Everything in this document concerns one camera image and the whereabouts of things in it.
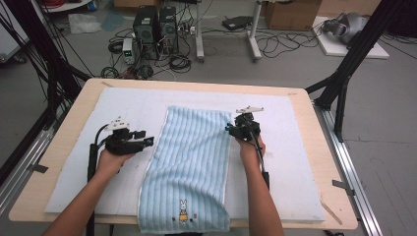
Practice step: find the black tape piece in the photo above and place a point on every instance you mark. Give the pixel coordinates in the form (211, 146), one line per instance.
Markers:
(342, 187)
(38, 168)

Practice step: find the thin wooden stick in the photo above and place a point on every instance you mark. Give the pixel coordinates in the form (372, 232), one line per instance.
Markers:
(331, 211)

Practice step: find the large black computer tower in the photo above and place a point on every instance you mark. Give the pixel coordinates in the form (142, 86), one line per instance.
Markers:
(146, 31)

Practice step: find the black flat device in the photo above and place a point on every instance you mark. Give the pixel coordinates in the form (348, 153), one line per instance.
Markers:
(236, 22)

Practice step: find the flat cardboard box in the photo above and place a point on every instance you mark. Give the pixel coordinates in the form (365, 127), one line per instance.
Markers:
(131, 3)

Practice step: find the white grid mat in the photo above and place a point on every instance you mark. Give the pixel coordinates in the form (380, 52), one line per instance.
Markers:
(108, 196)

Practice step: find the person's right hand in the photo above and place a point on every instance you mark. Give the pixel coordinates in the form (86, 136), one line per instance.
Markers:
(250, 150)

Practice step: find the black metal frame post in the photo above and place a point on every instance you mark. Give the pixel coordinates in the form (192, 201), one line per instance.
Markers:
(39, 42)
(357, 49)

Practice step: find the white desk leg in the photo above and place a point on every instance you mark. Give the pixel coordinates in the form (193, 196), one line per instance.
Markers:
(254, 36)
(199, 32)

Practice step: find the aluminium rail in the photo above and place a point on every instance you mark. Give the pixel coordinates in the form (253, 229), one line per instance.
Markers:
(23, 164)
(350, 170)

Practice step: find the large cardboard box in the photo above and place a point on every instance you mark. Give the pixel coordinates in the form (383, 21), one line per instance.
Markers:
(291, 14)

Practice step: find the white floor board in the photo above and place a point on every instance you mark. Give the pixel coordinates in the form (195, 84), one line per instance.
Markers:
(334, 49)

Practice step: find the person's left hand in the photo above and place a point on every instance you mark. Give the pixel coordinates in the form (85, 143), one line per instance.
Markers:
(109, 164)

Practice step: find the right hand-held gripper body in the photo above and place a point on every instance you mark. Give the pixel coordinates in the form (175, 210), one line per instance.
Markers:
(246, 129)

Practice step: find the grey headset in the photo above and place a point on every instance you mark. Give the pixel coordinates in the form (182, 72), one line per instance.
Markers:
(349, 26)

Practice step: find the clear plastic bag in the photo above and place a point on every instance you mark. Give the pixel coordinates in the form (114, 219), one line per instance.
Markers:
(83, 23)

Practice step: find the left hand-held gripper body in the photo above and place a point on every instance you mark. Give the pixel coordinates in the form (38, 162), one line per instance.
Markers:
(123, 146)

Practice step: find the slim black computer tower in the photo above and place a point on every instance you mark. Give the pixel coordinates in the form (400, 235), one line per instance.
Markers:
(168, 29)

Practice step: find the small white power supply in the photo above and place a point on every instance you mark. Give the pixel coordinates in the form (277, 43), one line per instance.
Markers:
(128, 50)

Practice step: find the blue striped towel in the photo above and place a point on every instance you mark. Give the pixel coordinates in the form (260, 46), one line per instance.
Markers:
(190, 164)

